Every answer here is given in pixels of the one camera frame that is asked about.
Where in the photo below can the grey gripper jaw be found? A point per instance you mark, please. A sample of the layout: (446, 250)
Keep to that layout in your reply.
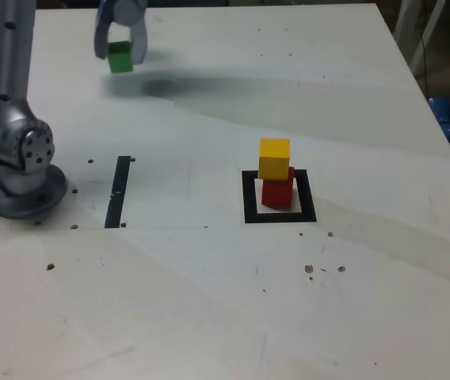
(101, 39)
(136, 16)

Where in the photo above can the green cube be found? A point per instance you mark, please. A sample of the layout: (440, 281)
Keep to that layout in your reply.
(120, 61)

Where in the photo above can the yellow cube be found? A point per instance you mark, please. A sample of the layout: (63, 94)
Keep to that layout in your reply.
(274, 162)

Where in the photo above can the red cube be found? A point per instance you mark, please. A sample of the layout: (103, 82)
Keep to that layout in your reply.
(276, 194)

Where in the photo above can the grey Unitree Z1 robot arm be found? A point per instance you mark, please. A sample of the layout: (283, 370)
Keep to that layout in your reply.
(11, 118)

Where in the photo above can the black tape square outline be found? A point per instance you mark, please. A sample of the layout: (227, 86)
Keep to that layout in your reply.
(308, 198)

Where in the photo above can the black tape strip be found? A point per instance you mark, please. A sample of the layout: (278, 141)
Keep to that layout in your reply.
(117, 190)

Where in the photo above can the blue round object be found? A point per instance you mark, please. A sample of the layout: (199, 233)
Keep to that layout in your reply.
(443, 111)

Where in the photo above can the white metal frame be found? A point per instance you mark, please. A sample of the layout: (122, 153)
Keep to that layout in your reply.
(402, 16)

